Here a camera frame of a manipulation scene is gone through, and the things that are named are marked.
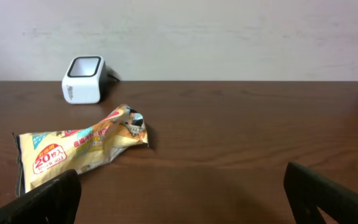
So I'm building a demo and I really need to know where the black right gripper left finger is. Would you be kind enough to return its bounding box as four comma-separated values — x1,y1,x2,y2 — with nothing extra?
0,169,81,224

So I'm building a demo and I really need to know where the white barcode scanner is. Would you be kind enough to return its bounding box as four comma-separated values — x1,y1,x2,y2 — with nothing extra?
62,55,108,104

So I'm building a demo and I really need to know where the yellow snack bag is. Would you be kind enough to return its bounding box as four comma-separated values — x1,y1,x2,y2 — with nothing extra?
13,105,148,197

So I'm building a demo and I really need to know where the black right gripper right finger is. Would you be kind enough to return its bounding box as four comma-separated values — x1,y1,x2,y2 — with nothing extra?
283,162,358,224

